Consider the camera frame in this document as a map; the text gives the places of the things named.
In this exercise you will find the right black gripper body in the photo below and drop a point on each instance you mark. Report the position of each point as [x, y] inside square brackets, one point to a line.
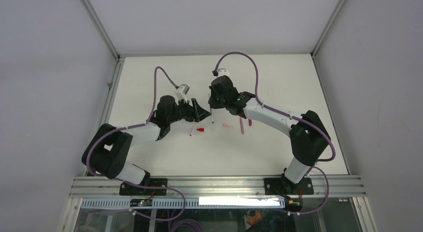
[215, 102]

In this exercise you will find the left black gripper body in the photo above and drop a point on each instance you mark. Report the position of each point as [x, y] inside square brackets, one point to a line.
[182, 112]

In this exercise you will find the white pen red tip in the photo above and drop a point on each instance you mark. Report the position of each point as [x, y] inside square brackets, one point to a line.
[193, 129]

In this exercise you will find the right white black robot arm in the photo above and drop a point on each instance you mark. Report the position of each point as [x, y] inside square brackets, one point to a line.
[307, 134]

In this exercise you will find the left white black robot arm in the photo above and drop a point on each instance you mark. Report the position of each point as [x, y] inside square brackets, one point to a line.
[108, 150]

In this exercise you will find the pink purple pen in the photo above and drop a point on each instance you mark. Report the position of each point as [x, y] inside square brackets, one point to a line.
[241, 126]

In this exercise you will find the orange object under table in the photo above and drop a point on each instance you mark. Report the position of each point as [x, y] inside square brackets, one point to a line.
[252, 217]

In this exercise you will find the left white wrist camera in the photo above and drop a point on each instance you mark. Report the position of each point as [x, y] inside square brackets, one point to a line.
[181, 92]

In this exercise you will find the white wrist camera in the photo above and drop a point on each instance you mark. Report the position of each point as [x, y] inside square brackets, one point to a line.
[181, 92]
[220, 72]

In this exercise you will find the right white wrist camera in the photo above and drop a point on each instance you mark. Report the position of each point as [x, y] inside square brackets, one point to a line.
[220, 72]

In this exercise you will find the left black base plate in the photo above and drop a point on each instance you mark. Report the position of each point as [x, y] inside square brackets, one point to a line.
[155, 187]

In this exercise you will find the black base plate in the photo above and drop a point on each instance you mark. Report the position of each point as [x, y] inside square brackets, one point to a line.
[278, 186]
[155, 187]

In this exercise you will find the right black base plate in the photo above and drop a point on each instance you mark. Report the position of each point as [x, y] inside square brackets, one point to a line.
[278, 186]

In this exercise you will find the white slotted cable duct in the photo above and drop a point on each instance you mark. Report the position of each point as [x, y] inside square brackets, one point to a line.
[193, 203]

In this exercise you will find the aluminium mounting rail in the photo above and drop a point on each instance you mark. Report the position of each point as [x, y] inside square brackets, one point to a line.
[335, 186]

